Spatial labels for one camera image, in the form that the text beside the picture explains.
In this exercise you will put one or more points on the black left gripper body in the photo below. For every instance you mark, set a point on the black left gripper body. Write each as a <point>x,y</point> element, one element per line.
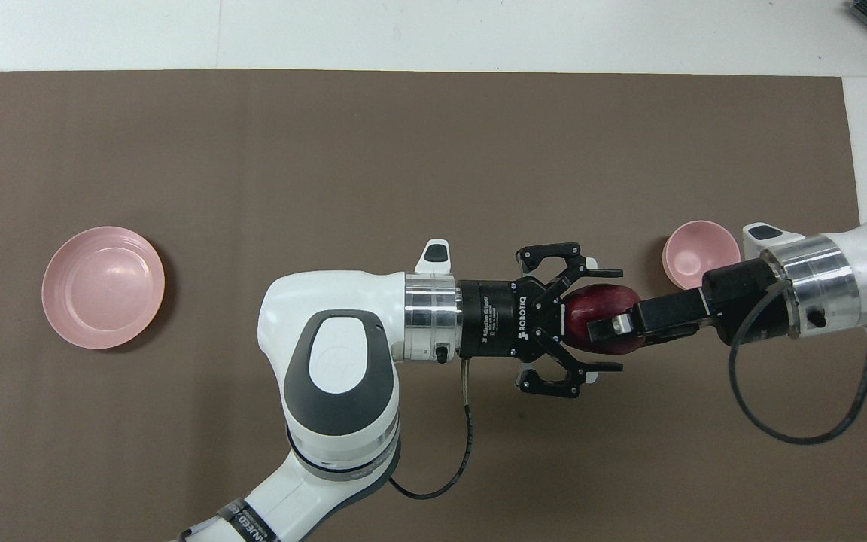
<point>494,320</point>

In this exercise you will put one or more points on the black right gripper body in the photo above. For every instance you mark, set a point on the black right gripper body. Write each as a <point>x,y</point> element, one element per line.
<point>742,301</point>

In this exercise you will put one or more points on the dark red apple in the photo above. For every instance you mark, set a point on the dark red apple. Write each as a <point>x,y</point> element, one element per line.
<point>599,301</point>

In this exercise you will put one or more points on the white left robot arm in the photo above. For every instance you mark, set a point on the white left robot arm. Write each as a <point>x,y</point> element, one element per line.
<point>343,316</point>

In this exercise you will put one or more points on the pink bowl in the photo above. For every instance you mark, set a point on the pink bowl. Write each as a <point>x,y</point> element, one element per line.
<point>693,248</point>

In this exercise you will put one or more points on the pink plate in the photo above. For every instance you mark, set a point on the pink plate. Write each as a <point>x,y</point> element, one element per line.
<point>102,290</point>

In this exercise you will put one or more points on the brown table mat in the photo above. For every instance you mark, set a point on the brown table mat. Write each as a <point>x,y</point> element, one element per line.
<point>177,150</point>

